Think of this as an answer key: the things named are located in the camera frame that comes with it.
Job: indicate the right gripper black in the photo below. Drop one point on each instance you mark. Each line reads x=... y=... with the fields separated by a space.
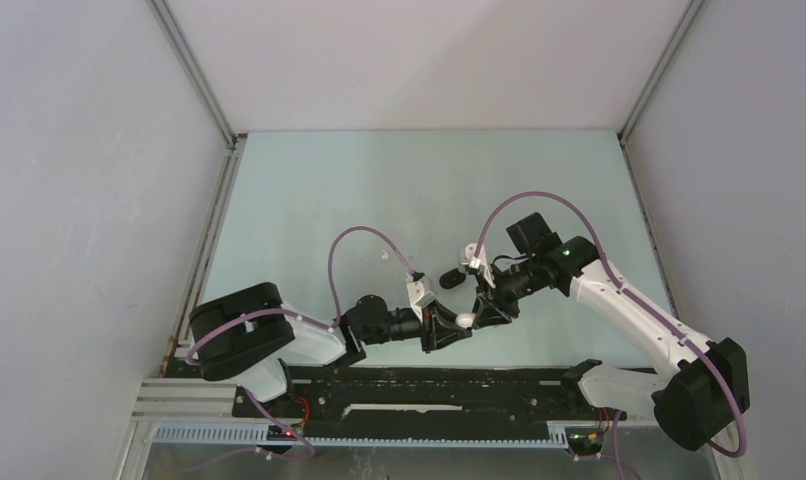
x=486 y=309

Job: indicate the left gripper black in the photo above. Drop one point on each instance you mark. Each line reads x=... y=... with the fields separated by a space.
x=433 y=331

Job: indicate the white oval charging case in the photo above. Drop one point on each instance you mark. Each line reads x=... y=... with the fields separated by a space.
x=465 y=320

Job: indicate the black oval charging case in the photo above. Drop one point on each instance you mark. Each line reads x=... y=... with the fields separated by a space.
x=452 y=279

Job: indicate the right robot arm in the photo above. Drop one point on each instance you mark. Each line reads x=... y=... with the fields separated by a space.
x=697 y=386

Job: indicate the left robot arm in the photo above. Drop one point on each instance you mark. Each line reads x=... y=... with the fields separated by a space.
x=253 y=337

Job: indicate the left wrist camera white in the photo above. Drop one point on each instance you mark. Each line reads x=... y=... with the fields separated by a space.
x=420 y=291

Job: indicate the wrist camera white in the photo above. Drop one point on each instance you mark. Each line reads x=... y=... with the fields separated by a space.
x=473 y=261
x=420 y=291

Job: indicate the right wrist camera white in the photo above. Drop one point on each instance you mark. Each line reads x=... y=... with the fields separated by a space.
x=473 y=261

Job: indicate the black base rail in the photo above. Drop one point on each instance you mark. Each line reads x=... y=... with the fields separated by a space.
x=519 y=405

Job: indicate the left aluminium frame post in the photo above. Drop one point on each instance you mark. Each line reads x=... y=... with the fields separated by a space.
x=206 y=142

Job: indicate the aluminium frame post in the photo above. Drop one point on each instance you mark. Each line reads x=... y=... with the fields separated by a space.
x=206 y=142
x=627 y=134

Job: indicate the right aluminium frame post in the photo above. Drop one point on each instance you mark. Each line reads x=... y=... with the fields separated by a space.
x=627 y=134

